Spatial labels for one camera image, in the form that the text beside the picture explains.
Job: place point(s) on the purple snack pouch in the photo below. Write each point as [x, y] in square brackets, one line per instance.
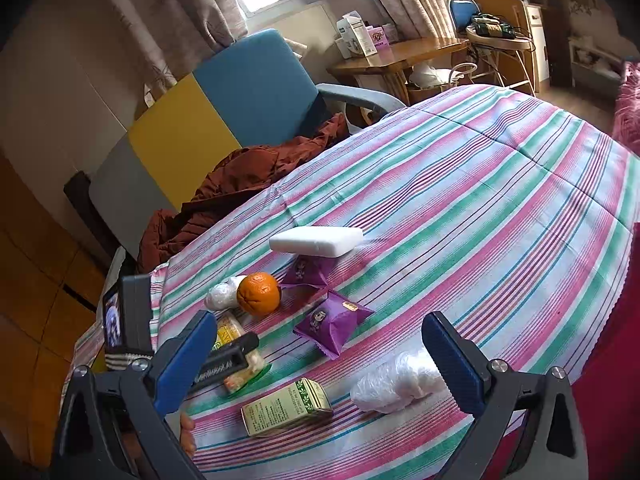
[308, 271]
[330, 320]

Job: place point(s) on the blue yellow grey armchair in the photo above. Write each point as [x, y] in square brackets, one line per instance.
[254, 92]

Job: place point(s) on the orange tangerine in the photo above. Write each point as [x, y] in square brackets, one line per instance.
[258, 294]

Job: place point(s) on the person hand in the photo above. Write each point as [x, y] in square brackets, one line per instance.
[187, 440]

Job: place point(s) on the blue round chair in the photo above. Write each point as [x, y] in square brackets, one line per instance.
[461, 13]

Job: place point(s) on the striped bed sheet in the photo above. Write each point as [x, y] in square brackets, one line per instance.
[429, 186]

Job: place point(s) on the wooden desk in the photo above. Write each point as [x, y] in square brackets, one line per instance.
[392, 63]

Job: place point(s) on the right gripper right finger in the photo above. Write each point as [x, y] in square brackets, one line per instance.
[551, 444]

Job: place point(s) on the white foam block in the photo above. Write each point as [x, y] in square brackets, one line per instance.
[317, 241]

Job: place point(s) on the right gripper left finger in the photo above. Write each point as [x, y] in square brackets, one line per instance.
[99, 408]

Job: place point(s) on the green medicine box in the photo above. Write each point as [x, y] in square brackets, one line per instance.
[288, 406]

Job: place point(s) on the white product box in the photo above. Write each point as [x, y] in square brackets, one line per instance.
[355, 36]

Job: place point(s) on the pink small box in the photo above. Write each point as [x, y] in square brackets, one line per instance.
[378, 37]

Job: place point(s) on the white plastic bag ball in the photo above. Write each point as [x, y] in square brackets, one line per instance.
[392, 386]

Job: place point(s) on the dark red jacket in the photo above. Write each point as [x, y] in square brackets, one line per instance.
[237, 178]

